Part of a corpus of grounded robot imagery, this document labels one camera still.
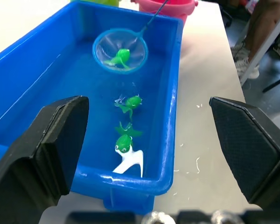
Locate pink plastic bucket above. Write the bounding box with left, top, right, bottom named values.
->
left=131, top=0, right=199, bottom=23

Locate black chair base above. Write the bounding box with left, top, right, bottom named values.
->
left=262, top=74, right=280, bottom=93

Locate grey table leg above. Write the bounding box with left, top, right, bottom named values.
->
left=239, top=9, right=280, bottom=86

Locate green toy fish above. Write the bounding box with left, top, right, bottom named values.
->
left=104, top=47, right=132, bottom=71
left=114, top=93, right=144, bottom=120
left=114, top=121, right=144, bottom=154

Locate blue fishing net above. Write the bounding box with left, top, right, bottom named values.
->
left=91, top=0, right=170, bottom=75

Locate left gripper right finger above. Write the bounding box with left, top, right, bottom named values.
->
left=209, top=96, right=280, bottom=217

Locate seated bystander person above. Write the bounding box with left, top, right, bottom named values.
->
left=231, top=0, right=280, bottom=80

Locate blue plastic tub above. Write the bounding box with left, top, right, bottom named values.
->
left=0, top=0, right=185, bottom=216

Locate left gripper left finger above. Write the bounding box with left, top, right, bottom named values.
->
left=0, top=95, right=90, bottom=224

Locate green plastic bucket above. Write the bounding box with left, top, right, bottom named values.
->
left=70, top=0, right=120, bottom=7

